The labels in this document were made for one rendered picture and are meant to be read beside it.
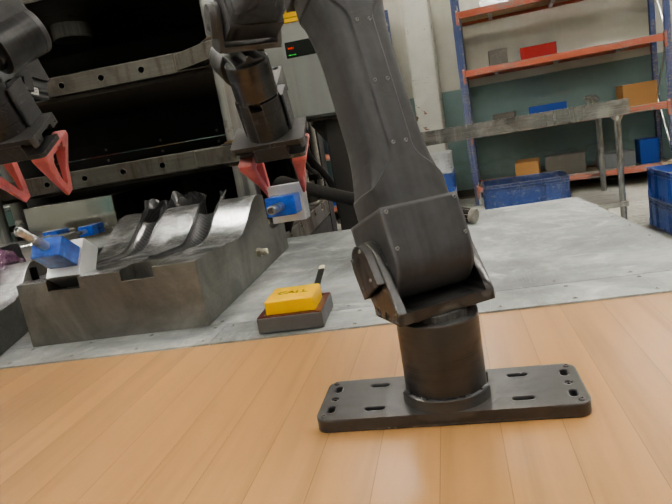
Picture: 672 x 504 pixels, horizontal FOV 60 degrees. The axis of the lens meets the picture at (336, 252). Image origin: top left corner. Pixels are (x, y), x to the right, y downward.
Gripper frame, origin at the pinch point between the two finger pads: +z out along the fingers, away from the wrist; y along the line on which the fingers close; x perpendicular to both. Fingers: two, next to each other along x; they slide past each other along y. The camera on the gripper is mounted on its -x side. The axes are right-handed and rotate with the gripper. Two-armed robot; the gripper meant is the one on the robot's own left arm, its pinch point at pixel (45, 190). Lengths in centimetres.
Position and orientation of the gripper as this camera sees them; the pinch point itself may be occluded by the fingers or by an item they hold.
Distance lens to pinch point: 87.4
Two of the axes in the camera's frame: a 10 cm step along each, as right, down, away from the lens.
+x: -0.3, 6.7, -7.4
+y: -9.8, 1.3, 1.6
